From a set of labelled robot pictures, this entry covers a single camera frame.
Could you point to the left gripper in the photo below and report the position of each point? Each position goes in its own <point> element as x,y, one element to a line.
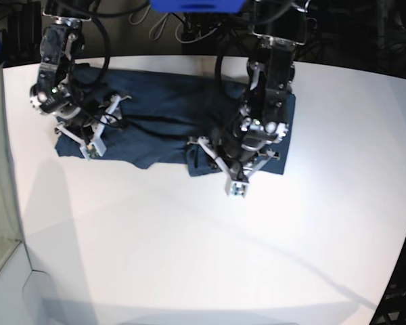
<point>236,169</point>

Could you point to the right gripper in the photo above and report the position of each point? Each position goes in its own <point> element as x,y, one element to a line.
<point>88,133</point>

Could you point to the dark blue t-shirt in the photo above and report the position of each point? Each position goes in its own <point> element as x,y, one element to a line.
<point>164,111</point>

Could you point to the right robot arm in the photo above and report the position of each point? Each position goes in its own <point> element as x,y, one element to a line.
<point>58,91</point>

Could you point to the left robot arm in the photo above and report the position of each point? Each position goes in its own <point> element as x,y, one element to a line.
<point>256,135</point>

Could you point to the blue box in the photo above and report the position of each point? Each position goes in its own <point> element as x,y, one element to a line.
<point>198,6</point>

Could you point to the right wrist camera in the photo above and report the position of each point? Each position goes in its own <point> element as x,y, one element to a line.
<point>93,150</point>

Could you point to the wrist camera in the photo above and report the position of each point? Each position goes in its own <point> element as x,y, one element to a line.
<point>236,188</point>
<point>93,150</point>

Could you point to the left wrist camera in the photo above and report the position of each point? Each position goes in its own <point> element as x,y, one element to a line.
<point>236,188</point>

